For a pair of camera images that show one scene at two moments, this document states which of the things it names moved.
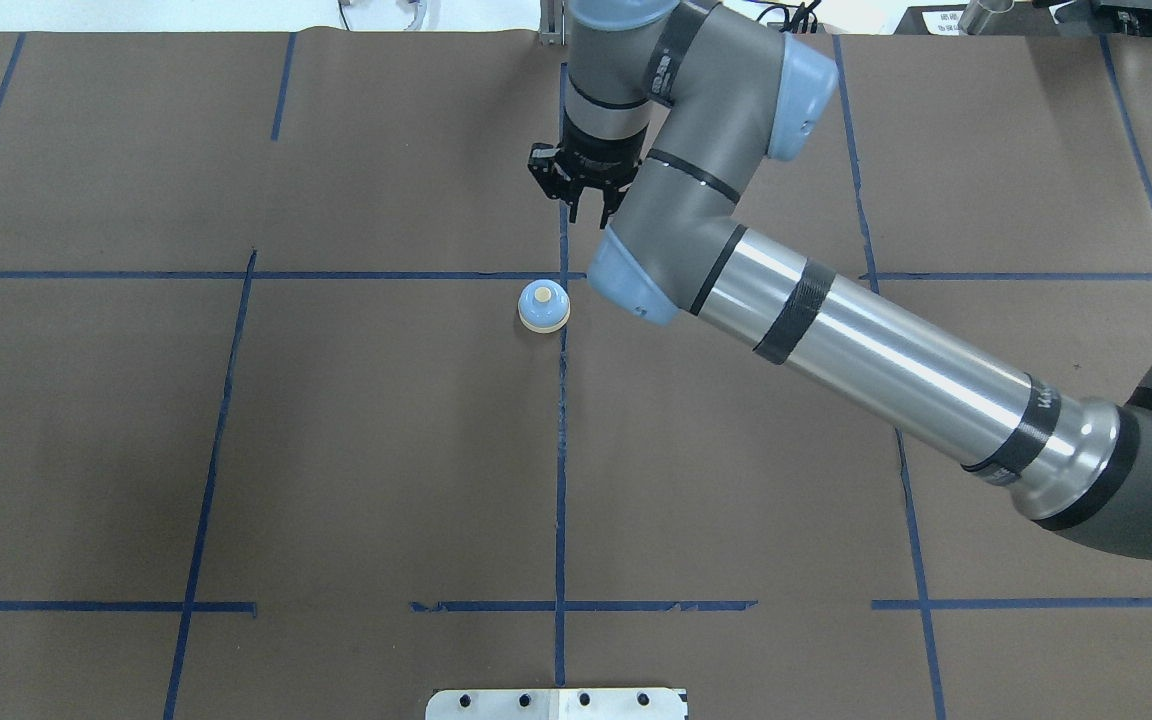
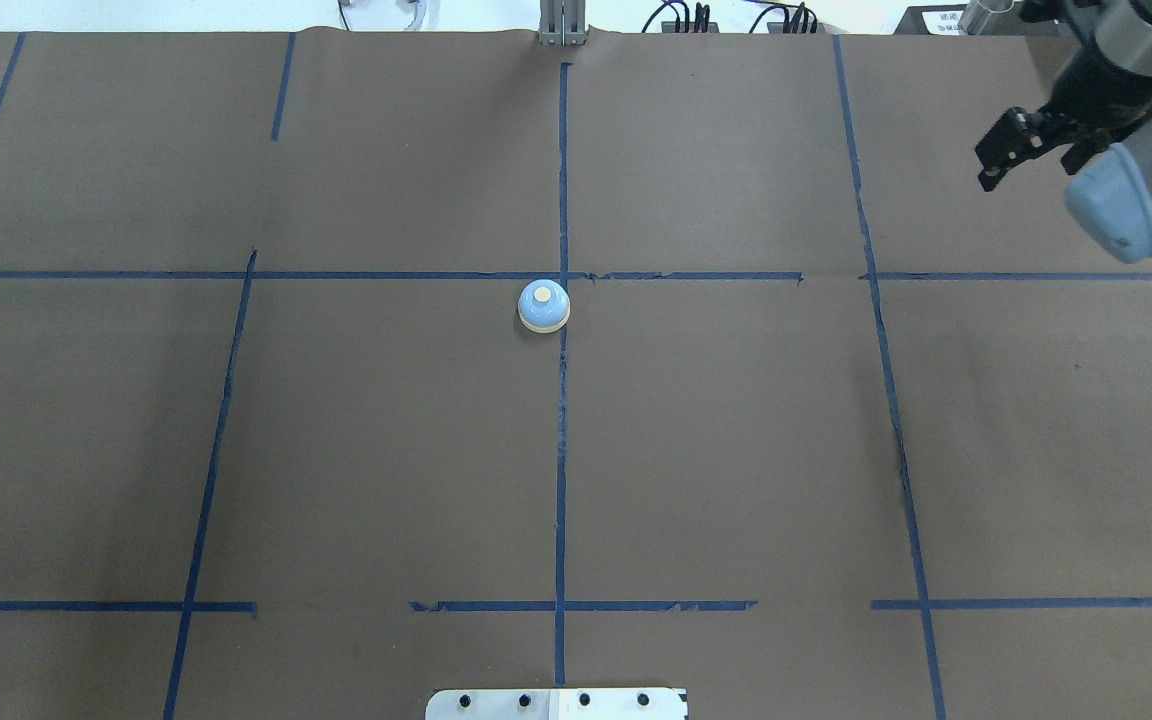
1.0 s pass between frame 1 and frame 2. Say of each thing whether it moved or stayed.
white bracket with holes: stayed
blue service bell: stayed
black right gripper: moved
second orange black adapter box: stayed
